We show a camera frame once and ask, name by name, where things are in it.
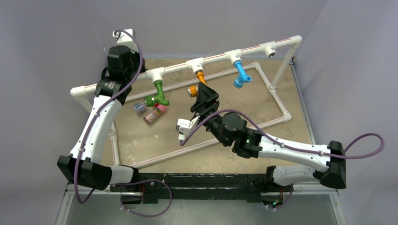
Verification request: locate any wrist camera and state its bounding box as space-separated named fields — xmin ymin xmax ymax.
xmin=112 ymin=31 xmax=138 ymax=52
xmin=176 ymin=116 xmax=200 ymax=142

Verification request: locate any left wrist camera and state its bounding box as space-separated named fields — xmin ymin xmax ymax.
xmin=112 ymin=31 xmax=138 ymax=52

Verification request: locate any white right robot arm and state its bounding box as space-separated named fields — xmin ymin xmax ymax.
xmin=191 ymin=82 xmax=347 ymax=189

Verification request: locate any orange water faucet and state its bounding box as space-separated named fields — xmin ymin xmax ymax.
xmin=187 ymin=71 xmax=207 ymax=98

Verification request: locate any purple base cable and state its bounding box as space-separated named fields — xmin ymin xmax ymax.
xmin=119 ymin=179 xmax=173 ymax=218

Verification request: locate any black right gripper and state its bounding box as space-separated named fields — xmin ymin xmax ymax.
xmin=190 ymin=82 xmax=229 ymax=146

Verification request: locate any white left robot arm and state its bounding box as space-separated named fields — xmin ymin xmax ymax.
xmin=57 ymin=45 xmax=145 ymax=192

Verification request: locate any green water faucet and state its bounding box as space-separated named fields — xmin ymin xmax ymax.
xmin=144 ymin=80 xmax=170 ymax=107

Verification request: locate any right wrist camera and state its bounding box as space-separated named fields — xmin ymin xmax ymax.
xmin=176 ymin=116 xmax=200 ymax=142

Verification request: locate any pink capped colourful bottle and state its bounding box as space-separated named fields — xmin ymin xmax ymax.
xmin=143 ymin=105 xmax=168 ymax=125

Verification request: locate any white PVC pipe frame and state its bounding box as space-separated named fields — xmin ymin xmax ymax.
xmin=70 ymin=35 xmax=303 ymax=168

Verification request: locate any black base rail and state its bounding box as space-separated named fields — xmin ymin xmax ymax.
xmin=110 ymin=173 xmax=293 ymax=207

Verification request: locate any clear plastic cup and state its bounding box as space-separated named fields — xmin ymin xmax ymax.
xmin=133 ymin=102 xmax=147 ymax=116

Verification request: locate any blue water faucet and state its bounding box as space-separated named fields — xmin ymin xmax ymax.
xmin=233 ymin=60 xmax=252 ymax=89

